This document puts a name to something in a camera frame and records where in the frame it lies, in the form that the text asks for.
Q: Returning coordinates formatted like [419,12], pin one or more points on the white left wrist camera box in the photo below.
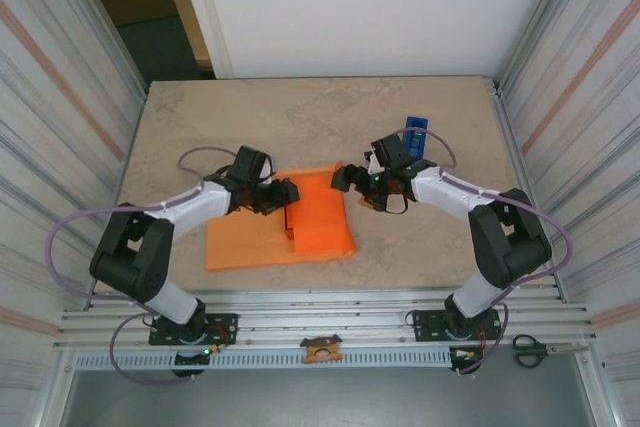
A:
[270,172]

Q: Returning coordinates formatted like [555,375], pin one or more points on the black controller board orange plugs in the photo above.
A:
[462,357]

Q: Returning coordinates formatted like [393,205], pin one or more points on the white door frame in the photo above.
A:
[205,12]

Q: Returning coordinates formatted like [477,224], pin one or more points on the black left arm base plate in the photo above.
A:
[227,319]

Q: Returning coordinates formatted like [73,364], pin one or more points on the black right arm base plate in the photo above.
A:
[425,329]

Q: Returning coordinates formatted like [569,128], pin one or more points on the orange cardboard gift box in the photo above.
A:
[289,234]

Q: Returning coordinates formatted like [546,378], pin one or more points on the black controller board green light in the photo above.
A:
[190,359]

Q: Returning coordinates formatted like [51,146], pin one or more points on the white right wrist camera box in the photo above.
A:
[374,163]

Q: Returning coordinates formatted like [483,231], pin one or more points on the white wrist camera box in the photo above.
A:
[374,163]
[270,172]

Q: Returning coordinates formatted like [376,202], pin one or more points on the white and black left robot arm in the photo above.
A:
[130,257]

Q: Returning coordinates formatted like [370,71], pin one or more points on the aluminium rail frame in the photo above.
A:
[320,312]

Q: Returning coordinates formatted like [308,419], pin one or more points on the orange cloth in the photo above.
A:
[240,247]

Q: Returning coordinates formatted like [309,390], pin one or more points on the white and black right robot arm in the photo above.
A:
[510,247]

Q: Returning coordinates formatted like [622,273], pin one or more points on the aluminium side rail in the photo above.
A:
[501,112]
[138,112]

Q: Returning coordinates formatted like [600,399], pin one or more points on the blue tape dispenser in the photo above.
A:
[417,123]

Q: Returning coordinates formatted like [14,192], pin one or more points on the brown cartoon figure decoration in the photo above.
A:
[321,349]

